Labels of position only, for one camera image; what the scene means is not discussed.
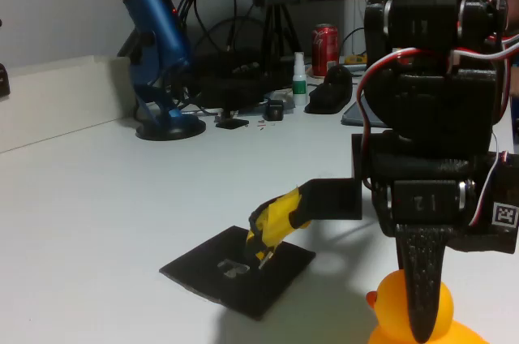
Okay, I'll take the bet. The yellow rubber duck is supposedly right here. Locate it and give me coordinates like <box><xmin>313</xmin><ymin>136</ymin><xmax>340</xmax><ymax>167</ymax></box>
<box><xmin>364</xmin><ymin>269</ymin><xmax>494</xmax><ymax>344</ymax></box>

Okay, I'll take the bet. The black monitor stand base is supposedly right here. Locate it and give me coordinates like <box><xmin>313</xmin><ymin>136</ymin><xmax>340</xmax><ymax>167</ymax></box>
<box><xmin>214</xmin><ymin>107</ymin><xmax>251</xmax><ymax>131</ymax></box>

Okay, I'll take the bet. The black square pad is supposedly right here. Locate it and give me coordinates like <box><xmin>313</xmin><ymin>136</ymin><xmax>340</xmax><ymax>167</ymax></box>
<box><xmin>158</xmin><ymin>225</ymin><xmax>317</xmax><ymax>321</ymax></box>

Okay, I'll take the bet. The white fiducial tag sticker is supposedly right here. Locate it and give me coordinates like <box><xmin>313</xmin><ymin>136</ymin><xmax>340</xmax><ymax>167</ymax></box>
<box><xmin>492</xmin><ymin>201</ymin><xmax>519</xmax><ymax>228</ymax></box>

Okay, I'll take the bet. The black computer mouse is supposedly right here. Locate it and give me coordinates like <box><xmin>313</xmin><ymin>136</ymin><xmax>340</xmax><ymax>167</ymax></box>
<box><xmin>303</xmin><ymin>64</ymin><xmax>354</xmax><ymax>114</ymax></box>

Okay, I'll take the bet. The white spray bottle green label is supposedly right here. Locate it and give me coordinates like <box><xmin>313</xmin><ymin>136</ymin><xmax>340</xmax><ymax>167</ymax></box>
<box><xmin>291</xmin><ymin>51</ymin><xmax>308</xmax><ymax>108</ymax></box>

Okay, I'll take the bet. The small black cube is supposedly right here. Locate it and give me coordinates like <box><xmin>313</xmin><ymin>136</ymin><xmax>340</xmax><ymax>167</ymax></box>
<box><xmin>264</xmin><ymin>98</ymin><xmax>285</xmax><ymax>122</ymax></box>

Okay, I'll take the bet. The red soda can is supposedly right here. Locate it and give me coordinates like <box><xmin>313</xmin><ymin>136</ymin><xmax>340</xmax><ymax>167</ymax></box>
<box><xmin>311</xmin><ymin>23</ymin><xmax>341</xmax><ymax>77</ymax></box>

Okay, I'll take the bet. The black audio mixer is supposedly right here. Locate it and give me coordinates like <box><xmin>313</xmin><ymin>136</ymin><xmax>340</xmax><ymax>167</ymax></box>
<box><xmin>188</xmin><ymin>51</ymin><xmax>293</xmax><ymax>112</ymax></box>

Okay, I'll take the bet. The black tripod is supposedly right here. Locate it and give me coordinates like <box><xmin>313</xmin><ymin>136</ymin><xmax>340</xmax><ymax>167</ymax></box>
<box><xmin>259</xmin><ymin>2</ymin><xmax>303</xmax><ymax>73</ymax></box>

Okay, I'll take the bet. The blue desk microphone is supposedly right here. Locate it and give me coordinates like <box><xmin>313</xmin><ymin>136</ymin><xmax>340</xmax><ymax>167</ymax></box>
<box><xmin>114</xmin><ymin>0</ymin><xmax>207</xmax><ymax>142</ymax></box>

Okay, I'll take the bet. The white shelf board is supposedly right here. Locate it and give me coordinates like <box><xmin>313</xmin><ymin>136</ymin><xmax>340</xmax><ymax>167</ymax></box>
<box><xmin>0</xmin><ymin>54</ymin><xmax>137</xmax><ymax>154</ymax></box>

